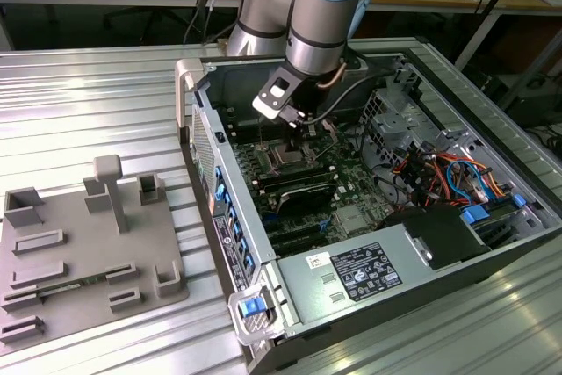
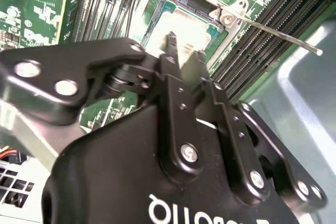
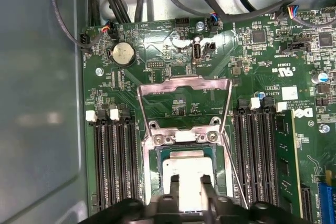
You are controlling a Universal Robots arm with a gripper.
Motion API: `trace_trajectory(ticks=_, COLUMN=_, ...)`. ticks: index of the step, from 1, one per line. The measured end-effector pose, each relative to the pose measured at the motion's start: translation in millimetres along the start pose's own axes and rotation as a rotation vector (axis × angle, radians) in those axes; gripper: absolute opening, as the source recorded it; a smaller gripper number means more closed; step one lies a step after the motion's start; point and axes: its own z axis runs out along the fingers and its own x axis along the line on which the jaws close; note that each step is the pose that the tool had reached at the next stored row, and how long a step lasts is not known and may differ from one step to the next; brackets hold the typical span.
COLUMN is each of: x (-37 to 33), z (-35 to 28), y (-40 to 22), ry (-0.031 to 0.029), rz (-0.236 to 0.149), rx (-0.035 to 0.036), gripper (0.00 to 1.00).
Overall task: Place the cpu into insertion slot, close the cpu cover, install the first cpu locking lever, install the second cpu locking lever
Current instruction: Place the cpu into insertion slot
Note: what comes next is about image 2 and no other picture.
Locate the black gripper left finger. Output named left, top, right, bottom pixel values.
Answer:
left=0, top=31, right=208, bottom=183

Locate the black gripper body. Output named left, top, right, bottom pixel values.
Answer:
left=43, top=103, right=299, bottom=224

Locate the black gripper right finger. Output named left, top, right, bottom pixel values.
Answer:
left=180, top=49, right=329, bottom=214

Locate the metal locking lever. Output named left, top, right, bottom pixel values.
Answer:
left=236, top=16, right=324, bottom=57

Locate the silver CPU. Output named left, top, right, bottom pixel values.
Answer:
left=143, top=1, right=220, bottom=63

